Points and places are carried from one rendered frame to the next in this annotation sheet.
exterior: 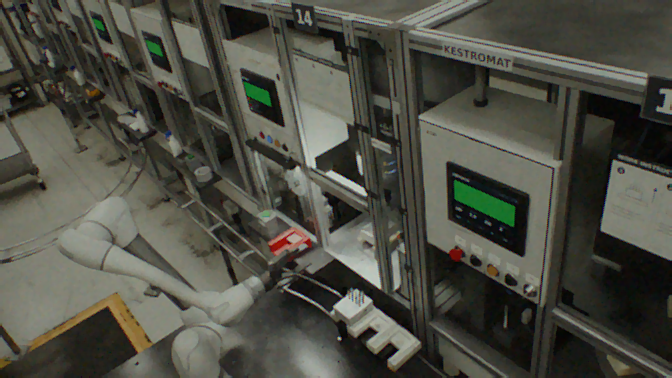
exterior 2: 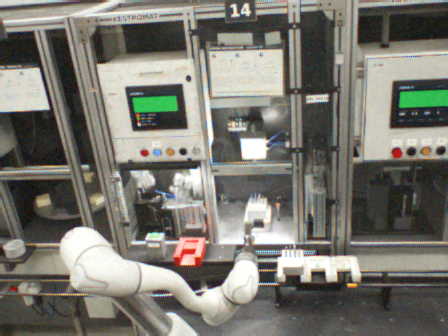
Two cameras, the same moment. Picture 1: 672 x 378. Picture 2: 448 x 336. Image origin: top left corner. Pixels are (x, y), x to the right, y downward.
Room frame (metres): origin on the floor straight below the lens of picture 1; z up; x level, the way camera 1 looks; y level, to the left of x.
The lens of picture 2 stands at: (0.46, 1.47, 2.24)
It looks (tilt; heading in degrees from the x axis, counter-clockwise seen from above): 25 degrees down; 313
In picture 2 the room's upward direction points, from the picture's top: 5 degrees counter-clockwise
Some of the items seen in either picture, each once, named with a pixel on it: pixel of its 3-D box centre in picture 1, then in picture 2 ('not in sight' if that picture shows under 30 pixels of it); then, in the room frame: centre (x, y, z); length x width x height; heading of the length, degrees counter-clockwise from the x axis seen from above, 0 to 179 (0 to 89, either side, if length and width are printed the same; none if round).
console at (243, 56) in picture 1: (284, 91); (159, 105); (2.09, 0.15, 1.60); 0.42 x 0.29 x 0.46; 34
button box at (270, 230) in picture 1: (270, 223); (156, 245); (2.02, 0.35, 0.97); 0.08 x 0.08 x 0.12; 34
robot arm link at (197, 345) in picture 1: (194, 354); not in sight; (1.41, 0.68, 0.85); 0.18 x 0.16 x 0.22; 167
